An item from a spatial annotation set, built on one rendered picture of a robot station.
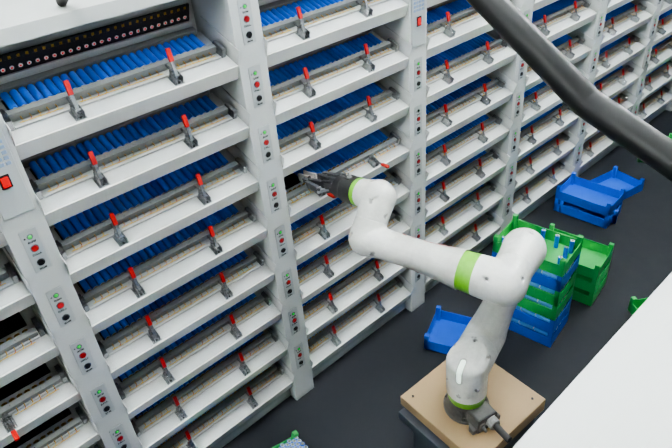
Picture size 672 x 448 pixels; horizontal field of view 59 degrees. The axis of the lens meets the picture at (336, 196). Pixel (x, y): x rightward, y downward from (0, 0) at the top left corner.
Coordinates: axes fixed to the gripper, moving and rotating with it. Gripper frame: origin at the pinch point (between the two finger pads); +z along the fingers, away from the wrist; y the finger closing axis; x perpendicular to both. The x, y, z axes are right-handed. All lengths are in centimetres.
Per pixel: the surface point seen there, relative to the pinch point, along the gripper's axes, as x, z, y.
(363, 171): 7.9, -1.6, -23.8
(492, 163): 44, 6, -112
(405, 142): 5.7, -1.9, -47.5
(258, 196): -3.6, -2.9, 22.2
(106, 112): -47, -12, 61
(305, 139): -13.2, -0.4, -2.4
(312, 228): 23.4, 7.3, -1.5
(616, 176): 96, -4, -218
